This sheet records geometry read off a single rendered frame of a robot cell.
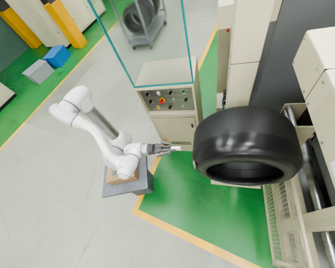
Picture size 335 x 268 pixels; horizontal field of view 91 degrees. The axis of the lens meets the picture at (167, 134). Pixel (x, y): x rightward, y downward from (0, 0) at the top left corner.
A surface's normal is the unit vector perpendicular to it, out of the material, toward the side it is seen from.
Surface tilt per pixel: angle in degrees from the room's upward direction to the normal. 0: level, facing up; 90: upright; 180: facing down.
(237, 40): 90
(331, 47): 0
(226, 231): 0
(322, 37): 0
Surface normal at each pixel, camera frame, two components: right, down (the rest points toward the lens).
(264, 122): 0.00, -0.50
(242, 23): -0.16, 0.85
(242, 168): -0.38, -0.51
